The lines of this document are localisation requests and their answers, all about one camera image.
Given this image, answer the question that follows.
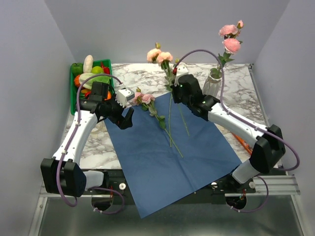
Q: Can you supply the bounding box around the blue wrapping paper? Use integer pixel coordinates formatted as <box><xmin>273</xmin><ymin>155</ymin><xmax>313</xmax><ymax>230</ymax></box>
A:
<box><xmin>105</xmin><ymin>93</ymin><xmax>241</xmax><ymax>218</ymax></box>

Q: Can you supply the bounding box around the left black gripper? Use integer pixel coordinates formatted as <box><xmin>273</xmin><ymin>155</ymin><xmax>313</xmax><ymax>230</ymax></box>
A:
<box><xmin>103</xmin><ymin>93</ymin><xmax>134</xmax><ymax>129</ymax></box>

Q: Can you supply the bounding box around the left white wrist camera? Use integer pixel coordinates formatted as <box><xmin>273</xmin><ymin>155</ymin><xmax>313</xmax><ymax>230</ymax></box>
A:
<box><xmin>115</xmin><ymin>88</ymin><xmax>135</xmax><ymax>108</ymax></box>

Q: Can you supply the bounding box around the pink flower stem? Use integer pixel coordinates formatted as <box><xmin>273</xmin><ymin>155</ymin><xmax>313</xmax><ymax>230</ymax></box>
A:
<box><xmin>132</xmin><ymin>88</ymin><xmax>184</xmax><ymax>158</ymax></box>
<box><xmin>210</xmin><ymin>20</ymin><xmax>244</xmax><ymax>79</ymax></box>
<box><xmin>147</xmin><ymin>42</ymin><xmax>175</xmax><ymax>133</ymax></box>

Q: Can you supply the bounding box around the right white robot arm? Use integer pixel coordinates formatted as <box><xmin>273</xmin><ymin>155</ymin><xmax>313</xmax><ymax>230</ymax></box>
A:
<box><xmin>171</xmin><ymin>73</ymin><xmax>285</xmax><ymax>193</ymax></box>

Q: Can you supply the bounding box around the orange fruit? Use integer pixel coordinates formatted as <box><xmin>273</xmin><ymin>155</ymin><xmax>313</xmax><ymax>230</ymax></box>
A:
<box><xmin>104</xmin><ymin>91</ymin><xmax>112</xmax><ymax>101</ymax></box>

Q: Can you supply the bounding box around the orange snack packet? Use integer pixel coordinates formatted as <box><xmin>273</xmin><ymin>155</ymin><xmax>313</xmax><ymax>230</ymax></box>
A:
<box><xmin>232</xmin><ymin>133</ymin><xmax>252</xmax><ymax>155</ymax></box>

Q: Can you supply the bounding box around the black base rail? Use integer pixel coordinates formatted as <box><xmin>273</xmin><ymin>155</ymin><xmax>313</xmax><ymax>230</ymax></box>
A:
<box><xmin>81</xmin><ymin>168</ymin><xmax>288</xmax><ymax>205</ymax></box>

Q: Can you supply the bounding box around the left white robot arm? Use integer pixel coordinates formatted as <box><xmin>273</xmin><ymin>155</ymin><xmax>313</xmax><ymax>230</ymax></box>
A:
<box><xmin>40</xmin><ymin>82</ymin><xmax>135</xmax><ymax>197</ymax></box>

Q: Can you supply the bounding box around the white radish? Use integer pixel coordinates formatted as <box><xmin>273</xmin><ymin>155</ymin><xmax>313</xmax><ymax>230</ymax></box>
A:
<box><xmin>83</xmin><ymin>55</ymin><xmax>94</xmax><ymax>73</ymax></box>

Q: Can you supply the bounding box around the orange tangerine at left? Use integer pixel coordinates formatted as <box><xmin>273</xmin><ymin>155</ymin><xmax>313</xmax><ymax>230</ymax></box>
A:
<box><xmin>73</xmin><ymin>75</ymin><xmax>81</xmax><ymax>88</ymax></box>

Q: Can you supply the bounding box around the green lettuce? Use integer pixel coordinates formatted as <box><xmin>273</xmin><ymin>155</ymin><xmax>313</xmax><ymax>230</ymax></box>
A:
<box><xmin>79</xmin><ymin>73</ymin><xmax>111</xmax><ymax>90</ymax></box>

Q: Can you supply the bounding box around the white ceramic vase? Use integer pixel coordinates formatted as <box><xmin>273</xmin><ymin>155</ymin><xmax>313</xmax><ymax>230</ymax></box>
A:
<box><xmin>202</xmin><ymin>72</ymin><xmax>222</xmax><ymax>97</ymax></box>

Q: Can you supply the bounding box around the lime green fruit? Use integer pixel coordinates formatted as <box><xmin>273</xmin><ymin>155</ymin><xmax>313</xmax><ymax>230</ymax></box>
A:
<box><xmin>91</xmin><ymin>66</ymin><xmax>104</xmax><ymax>74</ymax></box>

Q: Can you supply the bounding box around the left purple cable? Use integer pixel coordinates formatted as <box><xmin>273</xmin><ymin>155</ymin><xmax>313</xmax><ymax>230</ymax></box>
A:
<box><xmin>56</xmin><ymin>73</ymin><xmax>126</xmax><ymax>214</ymax></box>

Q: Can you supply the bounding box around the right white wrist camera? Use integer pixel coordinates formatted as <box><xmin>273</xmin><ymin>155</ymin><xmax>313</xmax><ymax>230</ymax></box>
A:
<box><xmin>174</xmin><ymin>62</ymin><xmax>189</xmax><ymax>86</ymax></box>

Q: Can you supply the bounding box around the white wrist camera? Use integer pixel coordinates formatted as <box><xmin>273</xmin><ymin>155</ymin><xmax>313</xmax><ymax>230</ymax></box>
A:
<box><xmin>115</xmin><ymin>88</ymin><xmax>135</xmax><ymax>108</ymax></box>
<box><xmin>174</xmin><ymin>62</ymin><xmax>189</xmax><ymax>86</ymax></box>

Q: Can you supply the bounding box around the green plastic basket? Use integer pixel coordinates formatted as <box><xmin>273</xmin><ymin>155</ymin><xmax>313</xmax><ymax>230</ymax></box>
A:
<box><xmin>70</xmin><ymin>59</ymin><xmax>114</xmax><ymax>115</ymax></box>

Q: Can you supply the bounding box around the cream ribbon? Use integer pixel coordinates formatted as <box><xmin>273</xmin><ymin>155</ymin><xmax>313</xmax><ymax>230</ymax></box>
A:
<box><xmin>91</xmin><ymin>121</ymin><xmax>107</xmax><ymax>134</ymax></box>

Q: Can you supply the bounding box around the red chili pepper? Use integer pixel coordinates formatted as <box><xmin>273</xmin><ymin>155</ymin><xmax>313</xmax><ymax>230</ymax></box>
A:
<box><xmin>100</xmin><ymin>62</ymin><xmax>111</xmax><ymax>74</ymax></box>

